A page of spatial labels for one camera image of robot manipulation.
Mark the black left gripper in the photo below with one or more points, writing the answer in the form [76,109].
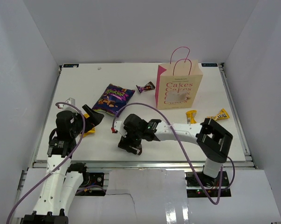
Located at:
[95,118]

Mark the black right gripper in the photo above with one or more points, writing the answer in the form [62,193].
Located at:
[127,139]

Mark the brown chocolate bar wrapper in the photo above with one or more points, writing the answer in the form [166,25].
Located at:
[130,148]

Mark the small brown candy packet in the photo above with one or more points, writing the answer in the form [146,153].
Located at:
[148,87]

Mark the yellow snack packet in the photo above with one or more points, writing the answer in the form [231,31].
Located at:
[190,115]

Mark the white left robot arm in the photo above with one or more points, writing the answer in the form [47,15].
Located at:
[63,178]

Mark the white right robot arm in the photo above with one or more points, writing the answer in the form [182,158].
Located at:
[213,139]

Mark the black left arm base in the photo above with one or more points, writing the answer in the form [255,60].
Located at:
[92,184]

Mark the purple snack bag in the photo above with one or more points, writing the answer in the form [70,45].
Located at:
[113,99]

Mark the yellow M&M packet left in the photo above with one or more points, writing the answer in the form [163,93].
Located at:
[92,131]

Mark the yellow m&m packet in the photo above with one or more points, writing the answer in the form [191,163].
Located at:
[92,131]
[222,115]

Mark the blue label left corner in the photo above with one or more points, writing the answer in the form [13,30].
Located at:
[71,65]

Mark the blue label corner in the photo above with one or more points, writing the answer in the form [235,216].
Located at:
[71,65]
[209,65]

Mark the yellow M&M packet right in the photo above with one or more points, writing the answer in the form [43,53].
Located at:
[222,115]

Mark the blue label right corner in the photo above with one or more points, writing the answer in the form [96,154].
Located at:
[209,65]

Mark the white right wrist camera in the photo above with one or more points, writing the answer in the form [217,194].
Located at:
[118,127]

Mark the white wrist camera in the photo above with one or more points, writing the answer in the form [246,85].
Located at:
[118,127]
[69,101]

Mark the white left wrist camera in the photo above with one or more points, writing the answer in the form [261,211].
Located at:
[69,101]

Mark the paper bag with pink handles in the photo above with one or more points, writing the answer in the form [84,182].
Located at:
[177,83]

